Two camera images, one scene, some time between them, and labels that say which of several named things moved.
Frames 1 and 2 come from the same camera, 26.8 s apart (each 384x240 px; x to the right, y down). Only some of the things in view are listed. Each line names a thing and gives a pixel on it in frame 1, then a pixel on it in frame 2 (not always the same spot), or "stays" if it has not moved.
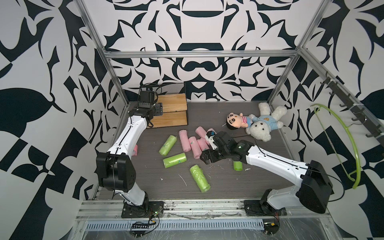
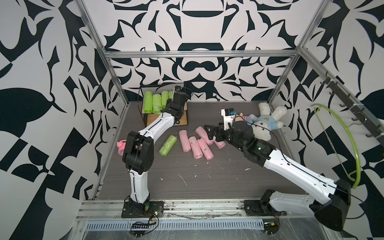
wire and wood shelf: [173, 96] stays
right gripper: [211, 158] → [211, 134]
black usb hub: [139, 225] stays
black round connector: [270, 228] stays
